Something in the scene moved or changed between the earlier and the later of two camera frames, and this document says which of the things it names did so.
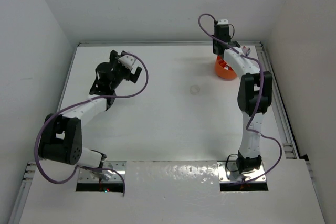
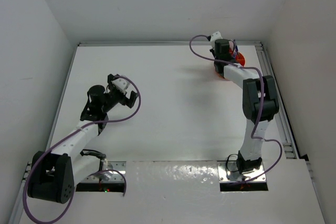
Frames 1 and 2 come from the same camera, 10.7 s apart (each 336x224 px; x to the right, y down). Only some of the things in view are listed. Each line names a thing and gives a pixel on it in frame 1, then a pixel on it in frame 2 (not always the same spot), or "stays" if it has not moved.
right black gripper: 213,40 → 213,51
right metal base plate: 228,172 stays
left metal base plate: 85,176 stays
